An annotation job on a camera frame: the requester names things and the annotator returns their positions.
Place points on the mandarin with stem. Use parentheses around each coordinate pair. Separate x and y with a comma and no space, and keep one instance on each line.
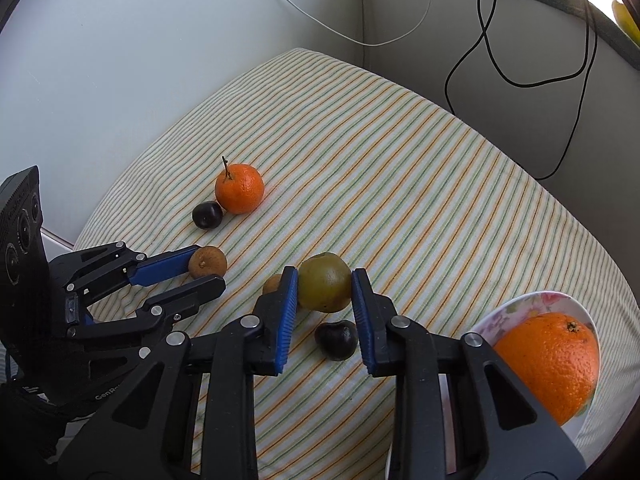
(240,191)

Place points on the large orange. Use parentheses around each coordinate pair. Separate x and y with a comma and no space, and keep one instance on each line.
(545,370)

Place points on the striped table cloth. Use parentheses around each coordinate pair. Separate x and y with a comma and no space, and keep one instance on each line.
(400,185)

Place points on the dark plum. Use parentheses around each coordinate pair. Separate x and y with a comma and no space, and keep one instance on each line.
(336,341)
(207,215)

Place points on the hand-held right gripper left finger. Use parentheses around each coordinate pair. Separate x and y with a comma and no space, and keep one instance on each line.
(286,325)

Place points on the green plum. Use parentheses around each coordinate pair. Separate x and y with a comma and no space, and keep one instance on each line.
(324,282)

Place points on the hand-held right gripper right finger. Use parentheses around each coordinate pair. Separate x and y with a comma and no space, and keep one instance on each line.
(361,325)

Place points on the white floral bowl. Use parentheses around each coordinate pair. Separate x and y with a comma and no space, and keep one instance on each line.
(530,305)

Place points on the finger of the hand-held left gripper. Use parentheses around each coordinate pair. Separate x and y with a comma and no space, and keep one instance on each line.
(160,267)
(190,297)

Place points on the brown longan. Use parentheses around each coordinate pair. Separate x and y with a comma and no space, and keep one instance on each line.
(271,285)
(209,261)

